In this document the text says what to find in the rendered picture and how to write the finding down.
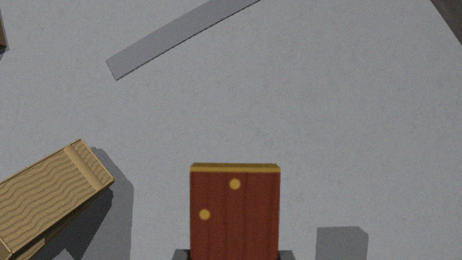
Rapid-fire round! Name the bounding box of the grey flat bar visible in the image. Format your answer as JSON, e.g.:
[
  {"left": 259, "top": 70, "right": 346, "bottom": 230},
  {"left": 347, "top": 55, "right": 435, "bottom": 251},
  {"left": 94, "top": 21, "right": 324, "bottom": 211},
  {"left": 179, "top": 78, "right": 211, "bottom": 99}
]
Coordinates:
[{"left": 106, "top": 0, "right": 259, "bottom": 80}]

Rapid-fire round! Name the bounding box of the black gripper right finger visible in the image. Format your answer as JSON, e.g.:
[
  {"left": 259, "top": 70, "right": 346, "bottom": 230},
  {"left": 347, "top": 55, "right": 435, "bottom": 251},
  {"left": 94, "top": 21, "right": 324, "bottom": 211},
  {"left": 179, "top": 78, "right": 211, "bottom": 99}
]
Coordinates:
[{"left": 276, "top": 250, "right": 296, "bottom": 260}]

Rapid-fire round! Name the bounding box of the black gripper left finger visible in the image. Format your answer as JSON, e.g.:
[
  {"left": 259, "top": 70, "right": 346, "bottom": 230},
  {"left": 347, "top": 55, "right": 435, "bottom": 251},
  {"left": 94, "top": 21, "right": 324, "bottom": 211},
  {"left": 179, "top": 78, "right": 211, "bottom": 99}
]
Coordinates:
[{"left": 172, "top": 249, "right": 192, "bottom": 260}]

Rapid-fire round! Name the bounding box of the brown rectangular wooden block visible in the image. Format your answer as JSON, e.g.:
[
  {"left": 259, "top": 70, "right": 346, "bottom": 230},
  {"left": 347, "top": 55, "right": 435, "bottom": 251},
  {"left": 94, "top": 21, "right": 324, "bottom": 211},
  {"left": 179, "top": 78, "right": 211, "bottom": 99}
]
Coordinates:
[{"left": 0, "top": 18, "right": 6, "bottom": 49}]

